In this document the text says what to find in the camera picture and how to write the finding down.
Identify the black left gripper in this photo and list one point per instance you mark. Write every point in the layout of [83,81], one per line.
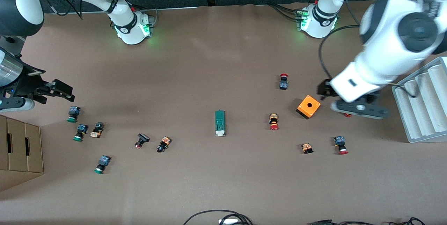
[324,88]

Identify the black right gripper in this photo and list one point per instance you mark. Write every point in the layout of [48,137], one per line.
[27,84]

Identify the green load switch white slider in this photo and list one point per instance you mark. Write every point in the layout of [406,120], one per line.
[220,123]

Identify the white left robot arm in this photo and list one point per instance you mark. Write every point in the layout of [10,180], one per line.
[384,60]

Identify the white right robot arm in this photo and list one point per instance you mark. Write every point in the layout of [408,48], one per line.
[33,8]

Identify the green push button blue block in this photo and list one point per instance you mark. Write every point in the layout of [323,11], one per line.
[81,131]
[73,114]
[103,162]

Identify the red button black block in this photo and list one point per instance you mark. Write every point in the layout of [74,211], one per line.
[283,84]

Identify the red button blue block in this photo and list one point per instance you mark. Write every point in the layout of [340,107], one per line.
[339,143]

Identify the red mushroom button orange block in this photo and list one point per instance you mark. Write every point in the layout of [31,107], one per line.
[273,118]

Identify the small orange contact block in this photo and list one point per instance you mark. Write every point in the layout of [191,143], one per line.
[307,147]

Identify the cardboard box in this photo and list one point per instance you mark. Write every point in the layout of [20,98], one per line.
[21,155]

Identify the black square button red base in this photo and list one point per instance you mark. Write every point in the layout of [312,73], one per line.
[142,138]

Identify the grey ribbed tray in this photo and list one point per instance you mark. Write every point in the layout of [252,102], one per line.
[422,113]

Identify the brown paper table cover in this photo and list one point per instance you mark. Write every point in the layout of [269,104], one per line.
[223,176]

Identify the white plug adapter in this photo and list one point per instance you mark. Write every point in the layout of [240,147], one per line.
[228,221]

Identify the orange button enclosure box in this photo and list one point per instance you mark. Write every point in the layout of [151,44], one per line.
[312,109]

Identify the black selector switch orange block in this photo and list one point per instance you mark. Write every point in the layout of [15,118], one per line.
[164,143]

